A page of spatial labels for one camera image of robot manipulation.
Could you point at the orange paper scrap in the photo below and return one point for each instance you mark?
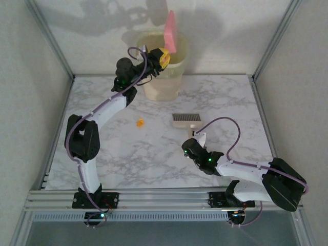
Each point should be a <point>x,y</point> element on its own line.
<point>140,123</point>

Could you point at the aluminium frame post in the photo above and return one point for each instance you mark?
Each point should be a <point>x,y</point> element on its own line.
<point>276,38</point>
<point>50,38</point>

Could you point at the pink plastic dustpan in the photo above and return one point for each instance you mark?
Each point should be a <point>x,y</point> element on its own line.
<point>171,33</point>

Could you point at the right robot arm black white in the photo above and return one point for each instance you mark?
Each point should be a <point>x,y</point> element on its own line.
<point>243,169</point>

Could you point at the cream hand brush grey bristles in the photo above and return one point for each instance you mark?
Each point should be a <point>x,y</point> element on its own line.
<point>185,123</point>

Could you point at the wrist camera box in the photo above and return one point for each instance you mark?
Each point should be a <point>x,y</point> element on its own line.
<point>143,50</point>
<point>201,139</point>

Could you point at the aluminium lower frame bar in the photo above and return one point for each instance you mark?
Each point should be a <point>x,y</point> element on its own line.
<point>19,230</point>
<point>305,230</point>

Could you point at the controller board with light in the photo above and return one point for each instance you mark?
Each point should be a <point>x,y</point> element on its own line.
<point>94,217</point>
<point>237,217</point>

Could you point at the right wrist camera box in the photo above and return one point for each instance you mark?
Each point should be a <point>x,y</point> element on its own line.
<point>201,139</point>

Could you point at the cream plastic waste bin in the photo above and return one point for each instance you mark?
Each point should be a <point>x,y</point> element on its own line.
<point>161,87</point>

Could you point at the aluminium table edge rail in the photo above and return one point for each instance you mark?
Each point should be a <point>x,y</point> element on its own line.
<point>217,76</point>

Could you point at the aluminium side rail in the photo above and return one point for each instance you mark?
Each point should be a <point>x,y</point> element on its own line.
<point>61,120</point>
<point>259,102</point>

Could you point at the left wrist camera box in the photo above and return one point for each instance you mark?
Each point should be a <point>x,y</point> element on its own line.
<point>143,50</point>

